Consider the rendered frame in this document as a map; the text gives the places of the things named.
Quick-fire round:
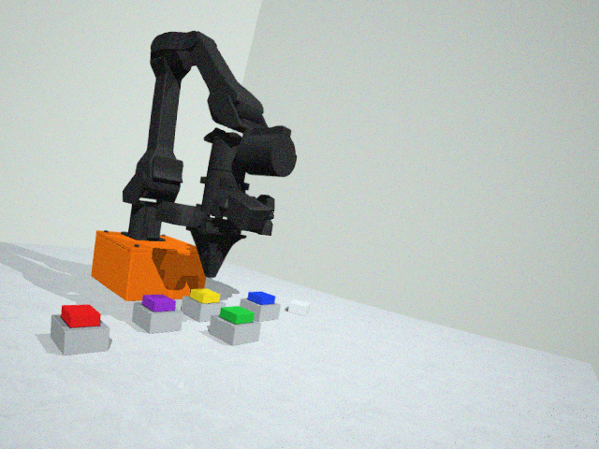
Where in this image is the red button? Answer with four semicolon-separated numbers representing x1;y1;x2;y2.
50;304;110;356

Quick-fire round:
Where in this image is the green button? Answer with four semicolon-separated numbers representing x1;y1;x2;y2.
209;306;261;346

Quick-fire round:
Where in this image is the yellow button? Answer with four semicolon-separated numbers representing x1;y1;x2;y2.
181;289;226;323

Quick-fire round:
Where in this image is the blue button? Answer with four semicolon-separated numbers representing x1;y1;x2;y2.
240;292;281;322

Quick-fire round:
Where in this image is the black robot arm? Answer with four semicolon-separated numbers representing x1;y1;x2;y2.
121;31;297;241

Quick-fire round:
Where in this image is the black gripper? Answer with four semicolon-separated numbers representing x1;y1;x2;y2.
154;169;250;278

